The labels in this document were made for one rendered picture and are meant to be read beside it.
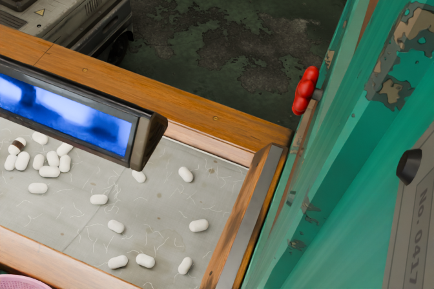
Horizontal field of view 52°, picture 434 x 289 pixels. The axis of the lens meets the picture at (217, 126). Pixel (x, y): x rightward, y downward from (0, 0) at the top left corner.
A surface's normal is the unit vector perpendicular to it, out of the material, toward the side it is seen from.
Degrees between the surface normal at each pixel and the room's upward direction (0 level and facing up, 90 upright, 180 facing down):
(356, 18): 0
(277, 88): 0
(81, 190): 0
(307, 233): 90
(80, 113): 58
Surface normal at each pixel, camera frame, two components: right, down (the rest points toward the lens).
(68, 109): -0.26, 0.30
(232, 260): 0.09, -0.59
